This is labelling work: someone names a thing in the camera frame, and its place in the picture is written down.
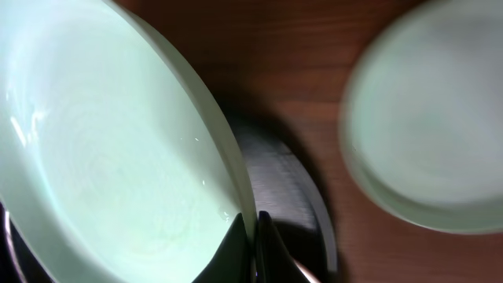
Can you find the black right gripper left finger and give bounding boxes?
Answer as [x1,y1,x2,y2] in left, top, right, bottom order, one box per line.
[193,213,252,283]

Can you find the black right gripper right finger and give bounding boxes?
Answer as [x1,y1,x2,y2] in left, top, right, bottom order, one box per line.
[255,211,309,283]

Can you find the mint green plate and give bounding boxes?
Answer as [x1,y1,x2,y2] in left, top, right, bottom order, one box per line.
[1,0,256,282]

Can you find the sage green plate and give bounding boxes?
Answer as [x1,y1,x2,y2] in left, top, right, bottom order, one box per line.
[340,0,502,234]

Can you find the black round tray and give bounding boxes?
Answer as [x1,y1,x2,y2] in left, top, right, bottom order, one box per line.
[1,119,337,282]

